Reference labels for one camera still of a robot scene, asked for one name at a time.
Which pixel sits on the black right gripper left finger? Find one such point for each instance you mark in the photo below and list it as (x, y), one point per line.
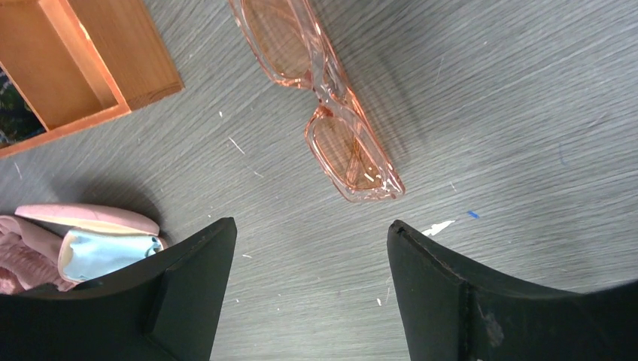
(164, 307)

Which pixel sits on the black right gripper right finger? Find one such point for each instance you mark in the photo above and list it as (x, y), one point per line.
(454, 308)

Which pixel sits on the light blue cleaning cloth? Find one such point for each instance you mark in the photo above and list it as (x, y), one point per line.
(87, 255)

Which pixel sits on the pink glasses case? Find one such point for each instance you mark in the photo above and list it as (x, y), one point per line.
(91, 218)

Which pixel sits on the pink transparent sunglasses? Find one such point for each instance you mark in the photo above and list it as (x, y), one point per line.
(292, 48)

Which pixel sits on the pink shorts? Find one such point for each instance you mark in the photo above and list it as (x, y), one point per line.
(29, 257)

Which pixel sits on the orange wooden divider tray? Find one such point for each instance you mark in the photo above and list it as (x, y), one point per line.
(79, 64)

